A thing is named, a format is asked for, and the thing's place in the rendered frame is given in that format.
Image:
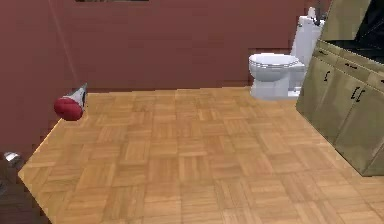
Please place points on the olive green vanity cabinet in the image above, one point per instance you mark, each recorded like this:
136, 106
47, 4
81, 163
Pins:
346, 110

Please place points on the white toilet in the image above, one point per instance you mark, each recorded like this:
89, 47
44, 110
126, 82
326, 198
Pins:
275, 71

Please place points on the white bottle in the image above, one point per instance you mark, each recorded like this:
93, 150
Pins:
311, 12

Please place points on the olive framed mirror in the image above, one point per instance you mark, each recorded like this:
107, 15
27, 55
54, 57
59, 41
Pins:
346, 18

